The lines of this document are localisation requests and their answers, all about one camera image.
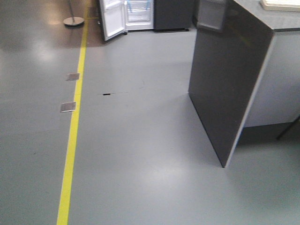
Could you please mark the fridge door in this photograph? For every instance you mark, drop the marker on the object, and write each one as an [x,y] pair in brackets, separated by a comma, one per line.
[112,18]

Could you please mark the open white fridge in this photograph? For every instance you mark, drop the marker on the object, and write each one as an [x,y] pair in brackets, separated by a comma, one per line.
[139,15]

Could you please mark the metal floor plate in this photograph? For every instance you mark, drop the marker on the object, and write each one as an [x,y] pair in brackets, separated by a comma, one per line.
[67,107]
[73,77]

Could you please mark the metal floor plate far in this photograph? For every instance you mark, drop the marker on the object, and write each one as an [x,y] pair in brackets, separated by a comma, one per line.
[73,77]

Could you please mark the dark grey island counter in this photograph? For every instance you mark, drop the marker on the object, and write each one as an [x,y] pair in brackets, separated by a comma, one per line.
[245,71]

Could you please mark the matte silver pole stand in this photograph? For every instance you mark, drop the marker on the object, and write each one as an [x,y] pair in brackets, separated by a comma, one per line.
[72,20]

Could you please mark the white tray on counter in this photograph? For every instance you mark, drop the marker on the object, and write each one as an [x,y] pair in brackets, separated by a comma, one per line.
[281,5]

